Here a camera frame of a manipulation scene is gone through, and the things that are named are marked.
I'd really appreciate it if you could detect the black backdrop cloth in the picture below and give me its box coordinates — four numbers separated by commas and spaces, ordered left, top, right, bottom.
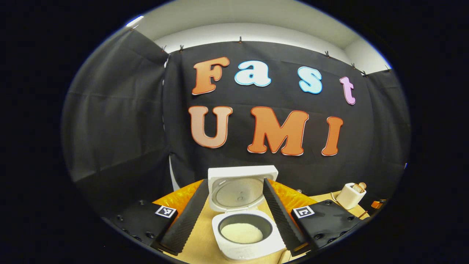
62, 29, 411, 220

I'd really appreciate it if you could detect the white toaster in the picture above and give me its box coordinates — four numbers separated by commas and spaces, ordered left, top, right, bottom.
336, 182, 367, 210

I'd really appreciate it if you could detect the white rice cooker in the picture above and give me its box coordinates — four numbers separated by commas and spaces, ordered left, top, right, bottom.
208, 165, 286, 261

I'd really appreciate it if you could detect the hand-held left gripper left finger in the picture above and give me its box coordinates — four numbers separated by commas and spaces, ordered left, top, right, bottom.
104, 179, 210, 256

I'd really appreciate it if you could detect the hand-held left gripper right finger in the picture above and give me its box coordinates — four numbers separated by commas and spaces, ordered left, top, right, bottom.
262, 178, 363, 257

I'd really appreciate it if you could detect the white rice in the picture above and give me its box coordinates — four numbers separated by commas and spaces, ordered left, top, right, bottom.
221, 223, 263, 243

